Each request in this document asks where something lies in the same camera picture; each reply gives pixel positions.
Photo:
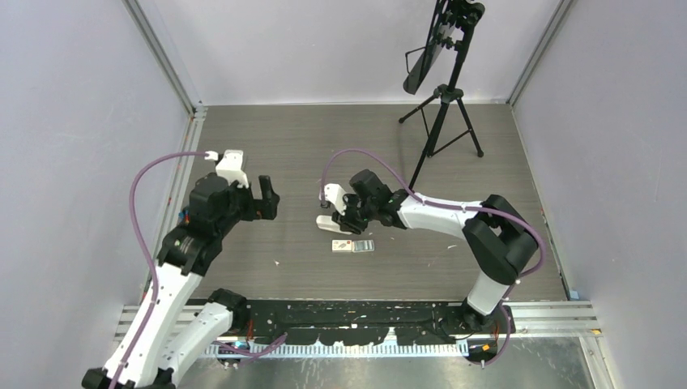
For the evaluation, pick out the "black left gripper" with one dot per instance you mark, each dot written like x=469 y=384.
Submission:
x=258 y=208

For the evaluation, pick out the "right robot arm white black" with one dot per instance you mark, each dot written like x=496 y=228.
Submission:
x=500 y=240

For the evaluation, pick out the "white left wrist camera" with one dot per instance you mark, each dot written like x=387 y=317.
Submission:
x=230 y=166

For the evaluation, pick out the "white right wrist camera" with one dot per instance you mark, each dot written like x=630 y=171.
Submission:
x=333 y=194

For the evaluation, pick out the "white staple box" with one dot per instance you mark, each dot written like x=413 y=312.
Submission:
x=342 y=246

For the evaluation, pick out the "black tripod stand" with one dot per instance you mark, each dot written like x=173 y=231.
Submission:
x=433 y=111

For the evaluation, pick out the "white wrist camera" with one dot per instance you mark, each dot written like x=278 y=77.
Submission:
x=230 y=166
x=333 y=194

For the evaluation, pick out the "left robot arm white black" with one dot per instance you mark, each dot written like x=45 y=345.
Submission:
x=149 y=355

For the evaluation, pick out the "white stapler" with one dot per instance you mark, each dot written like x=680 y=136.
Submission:
x=326 y=223

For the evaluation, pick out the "black tablet on tripod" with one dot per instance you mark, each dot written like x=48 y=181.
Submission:
x=452 y=27

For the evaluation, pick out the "aluminium cable duct rail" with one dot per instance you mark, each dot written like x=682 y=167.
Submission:
x=387 y=348

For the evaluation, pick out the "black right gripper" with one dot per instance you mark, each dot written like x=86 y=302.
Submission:
x=345 y=221

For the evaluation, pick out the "staple box tray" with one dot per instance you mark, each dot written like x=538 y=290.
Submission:
x=363 y=246

